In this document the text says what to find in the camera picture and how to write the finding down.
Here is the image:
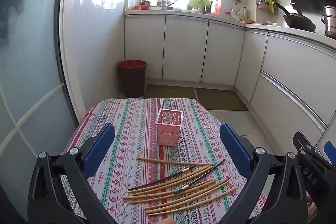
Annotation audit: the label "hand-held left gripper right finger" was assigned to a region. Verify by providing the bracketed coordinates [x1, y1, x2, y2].
[219, 122, 307, 224]

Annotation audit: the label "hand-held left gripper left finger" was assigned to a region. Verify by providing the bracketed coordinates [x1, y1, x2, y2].
[28, 123, 116, 224]

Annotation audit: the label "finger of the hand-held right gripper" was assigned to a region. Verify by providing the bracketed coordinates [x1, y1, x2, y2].
[324, 141, 336, 162]
[293, 131, 336, 216]

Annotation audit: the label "black chopstick with gold band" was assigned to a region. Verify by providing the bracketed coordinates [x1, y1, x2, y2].
[128, 166, 196, 191]
[174, 160, 226, 193]

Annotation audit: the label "pink perforated utensil holder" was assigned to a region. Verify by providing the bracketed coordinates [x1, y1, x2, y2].
[155, 109, 184, 147]

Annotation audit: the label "group of wooden chopsticks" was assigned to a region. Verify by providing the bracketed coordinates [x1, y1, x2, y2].
[123, 156, 238, 215]

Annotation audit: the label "person's right hand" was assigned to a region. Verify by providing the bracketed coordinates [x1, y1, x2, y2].
[307, 196, 319, 224]

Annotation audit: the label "patterned striped tablecloth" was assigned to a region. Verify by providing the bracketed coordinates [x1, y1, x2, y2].
[62, 98, 267, 224]

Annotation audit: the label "olive floor mat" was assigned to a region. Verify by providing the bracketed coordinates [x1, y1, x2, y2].
[143, 84, 197, 100]
[196, 88, 249, 111]

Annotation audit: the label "brown trash bin red liner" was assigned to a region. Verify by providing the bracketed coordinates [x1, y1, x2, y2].
[117, 60, 147, 98]

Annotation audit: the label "white kitchen base cabinets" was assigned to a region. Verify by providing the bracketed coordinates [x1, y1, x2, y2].
[124, 14, 336, 159]

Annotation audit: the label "frosted glass sliding door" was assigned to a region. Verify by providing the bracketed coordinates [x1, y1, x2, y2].
[0, 0, 88, 224]

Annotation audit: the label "steel stock pot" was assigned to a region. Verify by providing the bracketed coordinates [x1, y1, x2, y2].
[321, 5, 336, 40]

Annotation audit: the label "black wok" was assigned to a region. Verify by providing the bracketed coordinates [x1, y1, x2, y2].
[273, 1, 317, 33]

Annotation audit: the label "glass kettle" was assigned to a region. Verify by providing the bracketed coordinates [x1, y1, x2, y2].
[231, 7, 246, 21]

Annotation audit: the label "white kitchen countertop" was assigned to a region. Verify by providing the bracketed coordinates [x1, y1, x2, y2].
[123, 9, 336, 52]

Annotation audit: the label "wall rack with packets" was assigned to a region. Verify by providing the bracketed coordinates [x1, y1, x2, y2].
[257, 0, 278, 15]

